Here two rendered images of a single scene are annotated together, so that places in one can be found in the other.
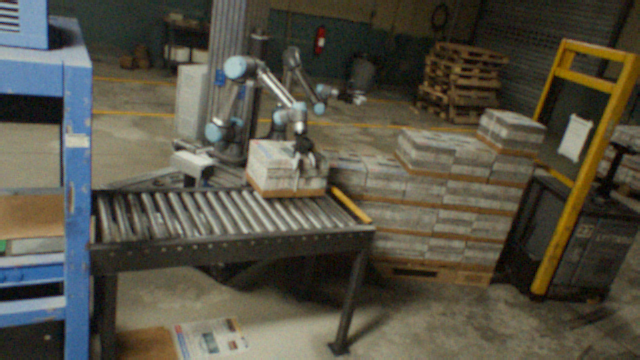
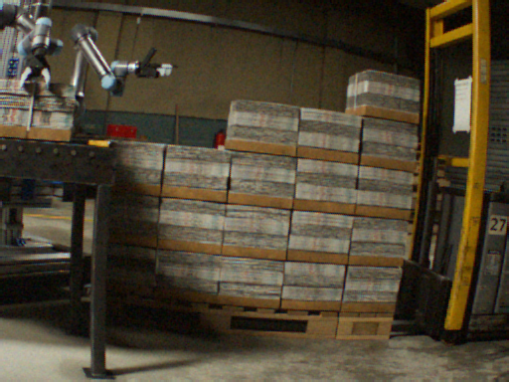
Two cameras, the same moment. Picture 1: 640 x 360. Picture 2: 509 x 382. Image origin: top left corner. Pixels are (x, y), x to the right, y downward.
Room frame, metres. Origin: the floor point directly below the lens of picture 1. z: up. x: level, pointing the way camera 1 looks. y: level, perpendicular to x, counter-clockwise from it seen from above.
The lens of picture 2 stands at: (0.33, -0.97, 0.82)
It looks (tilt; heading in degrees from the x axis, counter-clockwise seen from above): 3 degrees down; 5
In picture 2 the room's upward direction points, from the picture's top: 6 degrees clockwise
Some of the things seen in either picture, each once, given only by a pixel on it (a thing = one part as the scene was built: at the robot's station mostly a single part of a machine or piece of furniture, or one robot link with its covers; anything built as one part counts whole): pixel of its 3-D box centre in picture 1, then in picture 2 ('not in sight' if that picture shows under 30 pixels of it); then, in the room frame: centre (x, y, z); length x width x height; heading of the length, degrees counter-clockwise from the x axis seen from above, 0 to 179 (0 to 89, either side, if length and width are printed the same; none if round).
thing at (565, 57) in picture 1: (529, 151); (429, 150); (3.91, -1.61, 0.97); 0.09 x 0.09 x 1.75; 13
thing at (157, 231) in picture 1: (152, 218); not in sight; (1.97, 0.72, 0.77); 0.47 x 0.05 x 0.05; 31
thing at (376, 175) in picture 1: (387, 216); (219, 240); (3.33, -0.55, 0.42); 1.17 x 0.39 x 0.83; 103
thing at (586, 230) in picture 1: (567, 237); (491, 261); (3.67, -2.04, 0.40); 0.69 x 0.55 x 0.80; 13
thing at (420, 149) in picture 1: (423, 152); (260, 128); (3.37, -0.68, 0.95); 0.38 x 0.29 x 0.23; 13
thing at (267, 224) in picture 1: (259, 213); not in sight; (2.24, 0.27, 0.77); 0.47 x 0.05 x 0.05; 31
